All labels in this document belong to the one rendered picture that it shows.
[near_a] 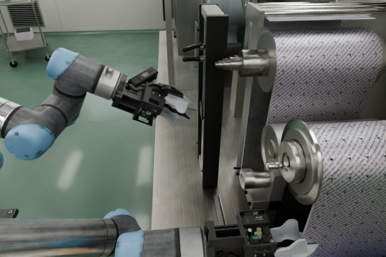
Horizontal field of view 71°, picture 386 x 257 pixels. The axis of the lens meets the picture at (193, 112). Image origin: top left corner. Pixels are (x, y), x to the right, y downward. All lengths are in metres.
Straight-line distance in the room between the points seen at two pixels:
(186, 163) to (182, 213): 0.22
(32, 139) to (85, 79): 0.17
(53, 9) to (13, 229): 5.93
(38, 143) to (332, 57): 0.63
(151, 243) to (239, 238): 0.15
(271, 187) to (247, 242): 0.12
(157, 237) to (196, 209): 0.36
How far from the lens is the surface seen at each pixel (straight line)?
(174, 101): 0.69
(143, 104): 0.65
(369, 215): 0.60
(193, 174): 0.96
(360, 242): 0.66
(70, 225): 0.58
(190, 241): 0.51
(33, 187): 2.47
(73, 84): 0.67
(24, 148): 0.62
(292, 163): 0.49
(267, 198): 0.59
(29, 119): 0.63
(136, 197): 2.12
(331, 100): 0.71
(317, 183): 0.47
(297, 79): 0.64
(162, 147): 1.07
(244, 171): 0.55
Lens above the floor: 1.57
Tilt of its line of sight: 32 degrees down
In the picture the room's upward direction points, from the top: straight up
